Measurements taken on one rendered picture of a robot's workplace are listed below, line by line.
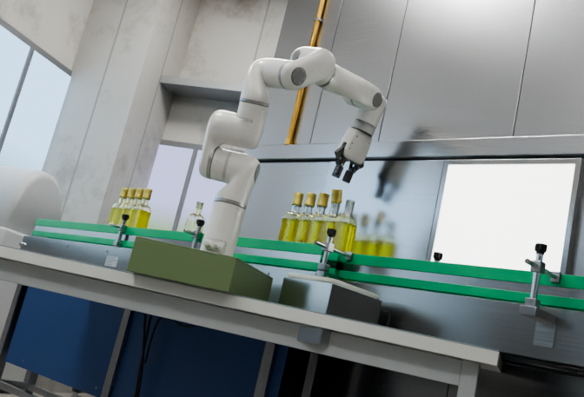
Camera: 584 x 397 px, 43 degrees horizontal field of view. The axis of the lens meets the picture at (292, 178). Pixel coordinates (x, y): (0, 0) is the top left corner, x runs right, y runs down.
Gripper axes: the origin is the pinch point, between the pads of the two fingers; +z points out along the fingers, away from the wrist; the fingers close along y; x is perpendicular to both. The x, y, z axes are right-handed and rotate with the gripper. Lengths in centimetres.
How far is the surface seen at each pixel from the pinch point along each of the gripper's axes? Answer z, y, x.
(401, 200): 0.0, -11.9, 17.3
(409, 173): -9.1, -12.0, 15.6
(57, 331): 102, 15, -94
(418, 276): 19.2, 4.0, 45.9
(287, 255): 30.6, 13.8, 5.7
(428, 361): 36, 20, 69
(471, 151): -21.9, -13.0, 33.3
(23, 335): 115, 15, -117
